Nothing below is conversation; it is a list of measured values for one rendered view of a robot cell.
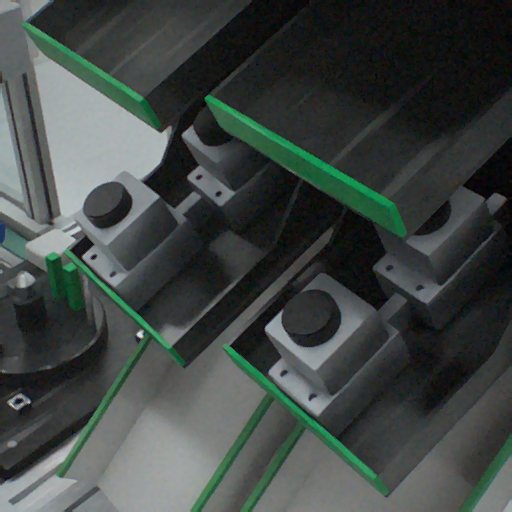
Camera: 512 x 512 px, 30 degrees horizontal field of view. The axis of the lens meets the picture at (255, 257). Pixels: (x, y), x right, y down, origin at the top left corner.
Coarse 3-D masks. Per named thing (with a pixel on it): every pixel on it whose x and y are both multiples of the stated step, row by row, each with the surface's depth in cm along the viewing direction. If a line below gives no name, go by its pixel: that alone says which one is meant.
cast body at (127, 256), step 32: (96, 192) 59; (128, 192) 59; (96, 224) 58; (128, 224) 58; (160, 224) 59; (192, 224) 63; (96, 256) 62; (128, 256) 59; (160, 256) 60; (192, 256) 62; (128, 288) 60; (160, 288) 62
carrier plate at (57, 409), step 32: (0, 288) 101; (96, 288) 100; (128, 320) 96; (128, 352) 92; (64, 384) 89; (96, 384) 88; (0, 416) 86; (32, 416) 85; (64, 416) 85; (0, 448) 82; (32, 448) 82
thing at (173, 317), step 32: (192, 160) 67; (160, 192) 67; (192, 192) 66; (288, 192) 63; (320, 192) 58; (224, 224) 63; (256, 224) 62; (288, 224) 57; (320, 224) 59; (224, 256) 62; (256, 256) 60; (288, 256) 59; (192, 288) 61; (224, 288) 60; (256, 288) 58; (160, 320) 60; (192, 320) 57; (224, 320) 58; (192, 352) 57
